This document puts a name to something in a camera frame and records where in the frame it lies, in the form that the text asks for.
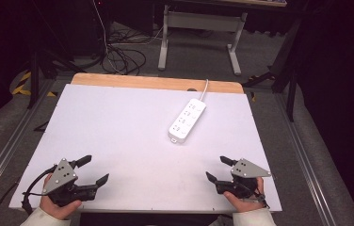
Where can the person's right hand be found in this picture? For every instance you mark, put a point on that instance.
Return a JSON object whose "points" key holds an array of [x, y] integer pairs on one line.
{"points": [[244, 204]]}

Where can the white power strip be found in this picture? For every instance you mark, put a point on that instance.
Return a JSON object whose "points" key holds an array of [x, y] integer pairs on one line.
{"points": [[187, 121]]}

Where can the aluminium floor rail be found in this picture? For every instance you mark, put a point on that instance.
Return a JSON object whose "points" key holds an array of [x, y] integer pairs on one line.
{"points": [[7, 147], [303, 157]]}

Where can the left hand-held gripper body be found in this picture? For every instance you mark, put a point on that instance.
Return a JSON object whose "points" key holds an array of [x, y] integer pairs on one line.
{"points": [[59, 175]]}

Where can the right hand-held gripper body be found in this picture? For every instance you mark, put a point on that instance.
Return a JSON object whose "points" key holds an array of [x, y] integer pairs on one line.
{"points": [[244, 171]]}

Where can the black metal stand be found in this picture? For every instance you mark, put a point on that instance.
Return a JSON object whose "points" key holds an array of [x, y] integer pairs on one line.
{"points": [[283, 75], [40, 67]]}

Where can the person's left hand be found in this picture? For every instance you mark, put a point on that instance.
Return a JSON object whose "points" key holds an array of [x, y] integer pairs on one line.
{"points": [[59, 209]]}

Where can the yellow black floor tape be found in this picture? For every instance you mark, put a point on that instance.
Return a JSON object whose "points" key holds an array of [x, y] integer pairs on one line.
{"points": [[24, 84]]}

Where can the white metal desk frame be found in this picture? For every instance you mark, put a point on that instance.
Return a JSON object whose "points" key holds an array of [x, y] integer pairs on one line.
{"points": [[201, 23]]}

